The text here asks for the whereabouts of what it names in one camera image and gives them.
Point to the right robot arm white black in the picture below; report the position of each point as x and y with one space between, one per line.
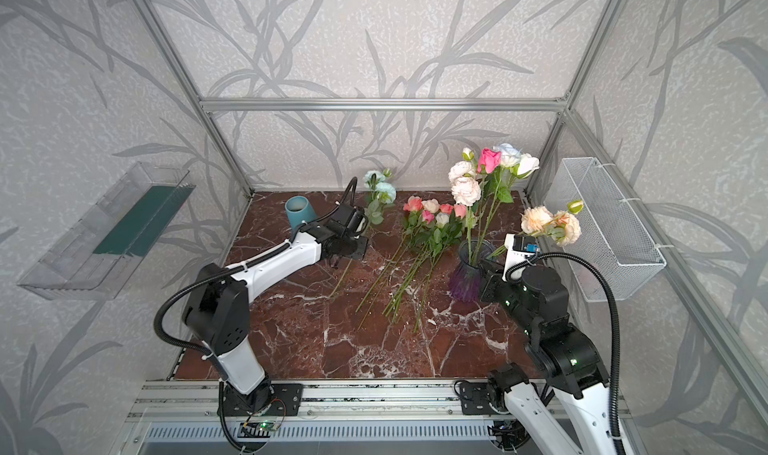
558 347

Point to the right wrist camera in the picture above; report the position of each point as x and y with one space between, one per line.
520 252

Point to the blue purple glass vase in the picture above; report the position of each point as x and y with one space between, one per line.
466 281

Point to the white wire mesh basket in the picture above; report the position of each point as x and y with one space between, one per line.
612 239

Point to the pink white rose bunch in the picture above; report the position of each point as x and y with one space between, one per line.
434 233

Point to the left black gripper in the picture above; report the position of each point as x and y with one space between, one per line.
355 236

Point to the peach carnation stem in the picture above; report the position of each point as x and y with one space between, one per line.
465 189

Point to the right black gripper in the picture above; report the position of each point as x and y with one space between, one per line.
492 277

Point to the white rose stem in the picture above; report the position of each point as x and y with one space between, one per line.
517 166

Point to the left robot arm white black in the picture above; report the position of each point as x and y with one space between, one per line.
211 316

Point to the teal ceramic vase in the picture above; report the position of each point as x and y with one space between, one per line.
299 210

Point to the cream peach flower stem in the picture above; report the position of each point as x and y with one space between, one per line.
562 227

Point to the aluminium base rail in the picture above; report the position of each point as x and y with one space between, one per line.
397 410

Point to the clear plastic wall tray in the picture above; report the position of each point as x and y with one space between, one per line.
96 257

